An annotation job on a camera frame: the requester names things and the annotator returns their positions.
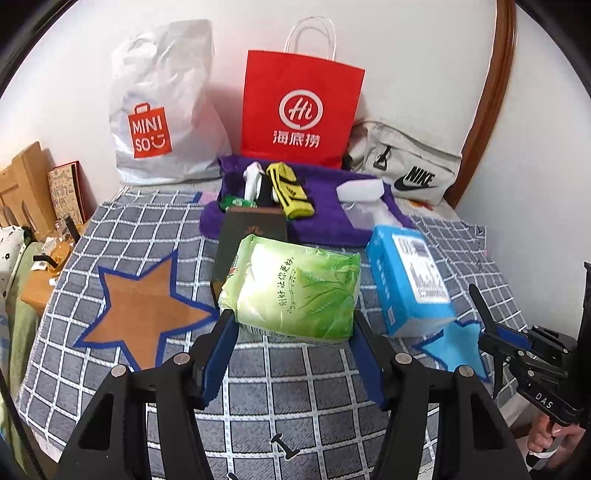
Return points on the clear plastic bag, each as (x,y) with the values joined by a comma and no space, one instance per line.
(369,214)

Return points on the grey plaid star blanket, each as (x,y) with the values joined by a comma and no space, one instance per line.
(138,360)

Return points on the green cloth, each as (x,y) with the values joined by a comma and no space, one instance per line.
(18,332)

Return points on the white plastic shopping bag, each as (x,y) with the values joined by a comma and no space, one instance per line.
(161,101)

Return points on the patterned book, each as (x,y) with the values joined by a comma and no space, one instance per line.
(67,194)

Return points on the wooden bedside table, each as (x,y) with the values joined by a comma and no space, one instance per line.
(41,290)

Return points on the red paper bag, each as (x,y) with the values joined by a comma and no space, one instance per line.
(300,110)

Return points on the blue tissue pack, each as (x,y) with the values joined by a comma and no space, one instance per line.
(406,277)

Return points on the glass jar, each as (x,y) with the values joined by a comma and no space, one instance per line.
(57,256)

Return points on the small green white packet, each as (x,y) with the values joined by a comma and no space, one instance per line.
(235,202)

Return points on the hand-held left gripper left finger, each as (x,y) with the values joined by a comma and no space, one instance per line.
(221,350)

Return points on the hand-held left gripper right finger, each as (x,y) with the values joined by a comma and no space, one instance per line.
(369,369)

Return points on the yellow black soft pouch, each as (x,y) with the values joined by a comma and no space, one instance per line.
(291,189)

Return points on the purple towel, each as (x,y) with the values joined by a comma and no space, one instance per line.
(323,221)

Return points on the white dotted cloth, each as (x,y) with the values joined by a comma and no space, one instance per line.
(11,254)

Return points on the light green tissue pack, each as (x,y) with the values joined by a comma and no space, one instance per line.
(295,286)

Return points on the black rectangular box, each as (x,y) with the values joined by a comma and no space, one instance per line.
(244,230)

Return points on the white foam block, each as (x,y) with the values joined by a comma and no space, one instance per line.
(360,190)

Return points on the person's right hand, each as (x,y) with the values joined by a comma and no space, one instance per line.
(549,438)

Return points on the wooden stand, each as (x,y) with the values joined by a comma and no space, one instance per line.
(23,184)

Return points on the wooden headboard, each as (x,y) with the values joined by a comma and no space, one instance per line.
(489,92)

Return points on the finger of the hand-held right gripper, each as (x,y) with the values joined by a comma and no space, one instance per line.
(494,345)
(508,334)

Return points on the beige waist bag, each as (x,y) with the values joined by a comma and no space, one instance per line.
(406,157)

